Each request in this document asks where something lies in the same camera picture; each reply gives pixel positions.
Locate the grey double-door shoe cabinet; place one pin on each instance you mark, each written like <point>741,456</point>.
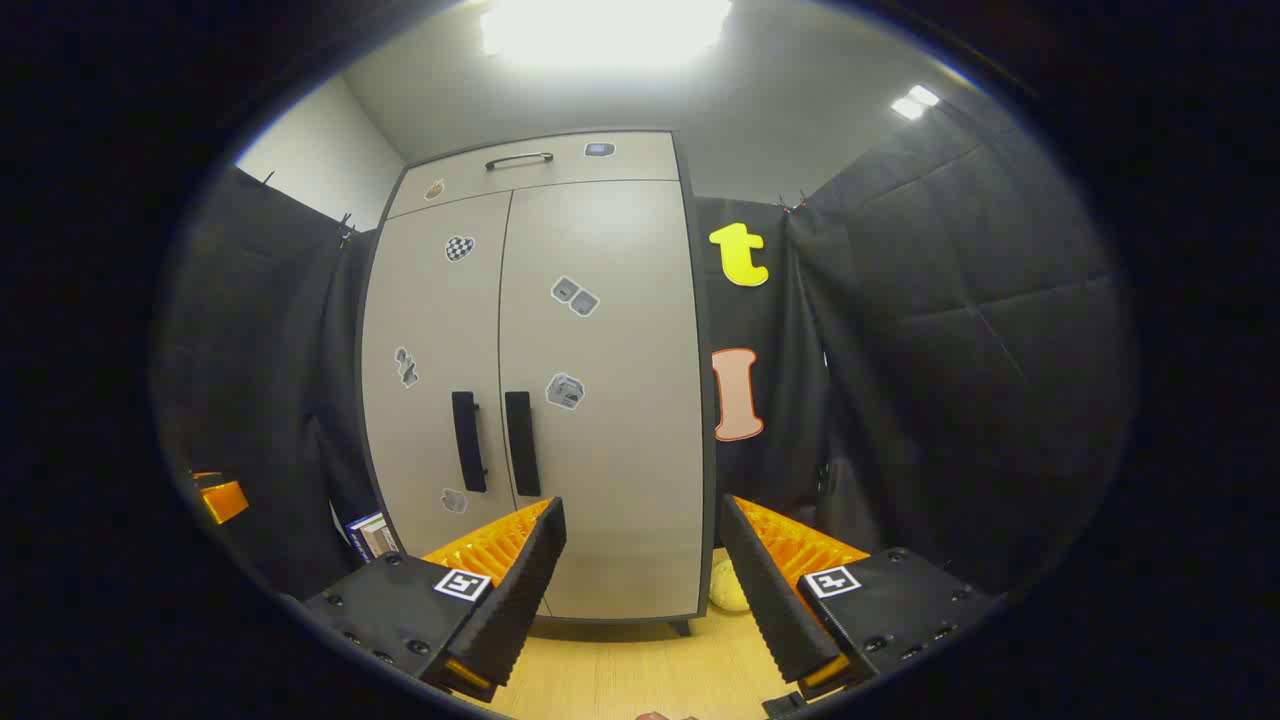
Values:
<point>709,470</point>

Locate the small ceiling light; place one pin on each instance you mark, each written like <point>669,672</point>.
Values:
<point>915,102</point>

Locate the large ceiling light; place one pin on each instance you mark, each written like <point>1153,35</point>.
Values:
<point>605,30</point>

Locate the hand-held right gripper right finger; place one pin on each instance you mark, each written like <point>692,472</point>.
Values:
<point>765,590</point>

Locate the white blue box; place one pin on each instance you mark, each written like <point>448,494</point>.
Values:
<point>370,536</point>

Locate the black backdrop cloth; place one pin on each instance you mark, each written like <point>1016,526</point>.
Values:
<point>950,350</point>

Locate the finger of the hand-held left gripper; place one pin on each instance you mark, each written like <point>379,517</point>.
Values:
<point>222,498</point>

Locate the yellow bun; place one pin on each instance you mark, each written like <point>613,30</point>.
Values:
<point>728,587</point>

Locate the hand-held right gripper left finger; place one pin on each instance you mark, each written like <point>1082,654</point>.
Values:
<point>530,570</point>

